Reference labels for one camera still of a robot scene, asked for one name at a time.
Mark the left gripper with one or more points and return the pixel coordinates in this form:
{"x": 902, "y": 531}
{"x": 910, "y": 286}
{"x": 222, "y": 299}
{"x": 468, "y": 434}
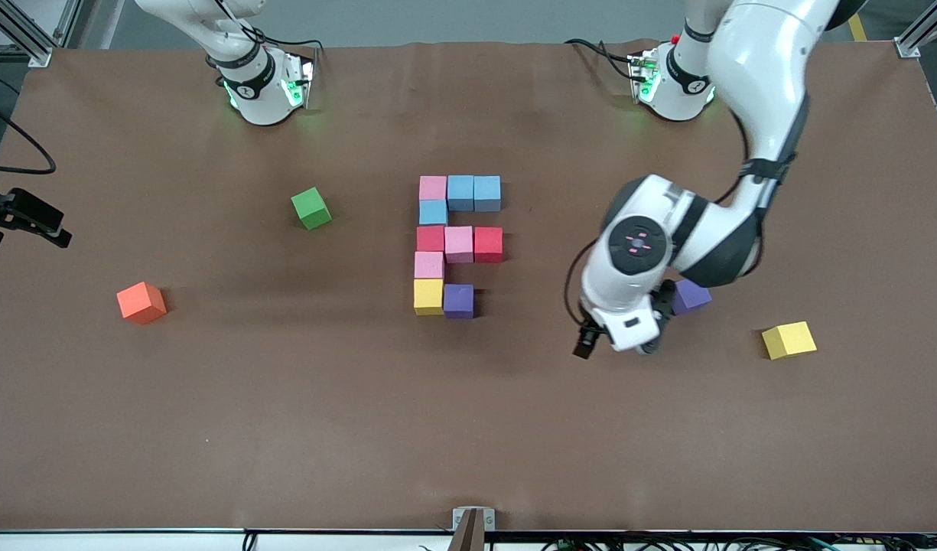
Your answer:
{"x": 665, "y": 298}

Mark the purple foam cube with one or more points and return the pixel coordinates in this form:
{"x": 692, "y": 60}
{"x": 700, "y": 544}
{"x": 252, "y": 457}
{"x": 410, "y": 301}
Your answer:
{"x": 458, "y": 301}
{"x": 691, "y": 297}

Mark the red foam cube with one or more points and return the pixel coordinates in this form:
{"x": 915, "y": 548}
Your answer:
{"x": 489, "y": 245}
{"x": 431, "y": 239}

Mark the pink foam cube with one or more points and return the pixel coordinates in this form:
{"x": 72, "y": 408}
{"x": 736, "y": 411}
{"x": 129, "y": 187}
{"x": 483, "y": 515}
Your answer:
{"x": 459, "y": 245}
{"x": 429, "y": 265}
{"x": 432, "y": 188}

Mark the yellow foam cube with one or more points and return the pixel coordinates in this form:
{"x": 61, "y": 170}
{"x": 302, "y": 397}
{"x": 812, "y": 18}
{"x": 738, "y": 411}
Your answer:
{"x": 429, "y": 297}
{"x": 788, "y": 340}

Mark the blue foam cube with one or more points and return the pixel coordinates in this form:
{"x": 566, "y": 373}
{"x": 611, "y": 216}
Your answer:
{"x": 487, "y": 193}
{"x": 460, "y": 193}
{"x": 434, "y": 212}

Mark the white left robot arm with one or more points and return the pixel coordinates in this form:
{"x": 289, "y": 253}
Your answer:
{"x": 759, "y": 76}

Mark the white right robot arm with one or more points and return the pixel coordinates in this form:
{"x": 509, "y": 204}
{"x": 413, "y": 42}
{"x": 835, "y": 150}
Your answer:
{"x": 246, "y": 69}

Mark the orange foam cube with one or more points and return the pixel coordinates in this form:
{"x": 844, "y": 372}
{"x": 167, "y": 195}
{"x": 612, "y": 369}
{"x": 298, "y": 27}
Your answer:
{"x": 141, "y": 304}

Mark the brown table mat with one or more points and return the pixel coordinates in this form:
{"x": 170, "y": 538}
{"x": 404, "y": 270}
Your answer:
{"x": 468, "y": 459}

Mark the metal base connector box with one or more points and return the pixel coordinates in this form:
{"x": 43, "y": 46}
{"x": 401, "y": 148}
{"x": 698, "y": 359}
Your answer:
{"x": 300, "y": 76}
{"x": 642, "y": 76}

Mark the green foam cube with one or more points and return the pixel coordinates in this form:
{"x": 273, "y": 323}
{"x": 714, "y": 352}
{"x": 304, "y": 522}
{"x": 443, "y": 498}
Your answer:
{"x": 310, "y": 208}

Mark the yellow floor tape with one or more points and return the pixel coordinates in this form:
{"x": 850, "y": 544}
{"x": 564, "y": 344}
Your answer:
{"x": 858, "y": 29}

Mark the aluminium frame post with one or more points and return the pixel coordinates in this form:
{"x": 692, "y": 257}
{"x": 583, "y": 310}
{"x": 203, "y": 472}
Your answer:
{"x": 38, "y": 55}
{"x": 908, "y": 47}

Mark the metal table edge bracket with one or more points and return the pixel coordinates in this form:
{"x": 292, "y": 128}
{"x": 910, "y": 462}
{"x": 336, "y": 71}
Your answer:
{"x": 473, "y": 528}

